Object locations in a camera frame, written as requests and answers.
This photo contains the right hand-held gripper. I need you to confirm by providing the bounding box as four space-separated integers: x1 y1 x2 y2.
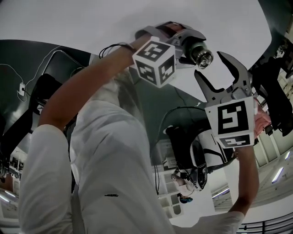
194 51 256 149

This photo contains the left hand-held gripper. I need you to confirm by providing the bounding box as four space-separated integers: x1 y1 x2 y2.
132 26 207 89

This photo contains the small metal cup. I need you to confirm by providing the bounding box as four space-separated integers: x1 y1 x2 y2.
183 37 208 66

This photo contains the person's left forearm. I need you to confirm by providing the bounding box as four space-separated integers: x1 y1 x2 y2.
37 36 138 133

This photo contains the person's right forearm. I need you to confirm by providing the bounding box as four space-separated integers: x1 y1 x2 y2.
225 146 260 215

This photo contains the person's left hand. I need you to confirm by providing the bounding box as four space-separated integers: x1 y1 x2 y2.
157 22 188 35

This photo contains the pink cloth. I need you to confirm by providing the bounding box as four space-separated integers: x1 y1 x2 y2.
252 97 273 138

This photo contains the white and black robot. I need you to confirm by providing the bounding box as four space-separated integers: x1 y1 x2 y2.
164 125 234 193

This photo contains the white fabric cover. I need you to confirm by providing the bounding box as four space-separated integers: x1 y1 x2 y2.
171 171 198 197

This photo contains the white cubby shelf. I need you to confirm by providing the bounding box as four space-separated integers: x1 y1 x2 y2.
151 139 184 217

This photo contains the teal tool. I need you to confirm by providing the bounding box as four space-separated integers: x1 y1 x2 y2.
179 194 193 204

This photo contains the white table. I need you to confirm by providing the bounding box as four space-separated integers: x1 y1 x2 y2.
0 0 273 104

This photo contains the person's white shirt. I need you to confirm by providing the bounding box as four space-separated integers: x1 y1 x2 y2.
17 75 246 234

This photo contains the white power strip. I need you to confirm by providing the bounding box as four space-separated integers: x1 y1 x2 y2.
17 83 27 97

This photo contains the white equipment shelf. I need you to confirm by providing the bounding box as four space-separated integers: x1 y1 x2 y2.
0 146 26 184

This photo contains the black wrist cord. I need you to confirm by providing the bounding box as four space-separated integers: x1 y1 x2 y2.
98 42 136 58

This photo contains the black cable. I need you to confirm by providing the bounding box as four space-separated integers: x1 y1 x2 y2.
157 106 206 147

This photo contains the white cable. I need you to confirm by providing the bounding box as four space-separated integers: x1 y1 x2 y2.
0 44 63 101

